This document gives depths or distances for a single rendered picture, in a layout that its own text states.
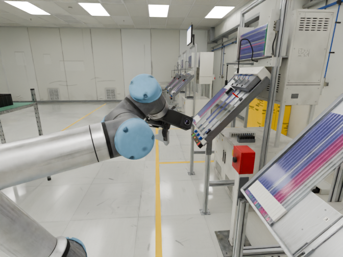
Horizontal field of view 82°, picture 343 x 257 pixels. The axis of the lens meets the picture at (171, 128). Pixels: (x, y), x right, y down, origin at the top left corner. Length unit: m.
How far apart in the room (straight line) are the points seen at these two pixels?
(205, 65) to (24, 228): 4.68
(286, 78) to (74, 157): 1.73
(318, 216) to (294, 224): 0.08
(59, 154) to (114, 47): 8.81
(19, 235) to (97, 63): 8.81
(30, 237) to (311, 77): 1.99
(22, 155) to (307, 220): 0.80
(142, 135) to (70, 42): 9.32
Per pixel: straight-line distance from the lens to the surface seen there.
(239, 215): 1.17
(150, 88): 0.49
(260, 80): 1.82
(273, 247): 1.43
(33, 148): 0.40
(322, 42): 2.05
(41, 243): 0.67
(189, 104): 4.95
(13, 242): 0.65
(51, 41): 9.92
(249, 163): 1.39
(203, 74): 4.95
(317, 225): 0.83
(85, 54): 9.41
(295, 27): 1.92
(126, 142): 0.36
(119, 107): 0.52
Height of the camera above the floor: 1.27
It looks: 16 degrees down
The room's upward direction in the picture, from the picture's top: straight up
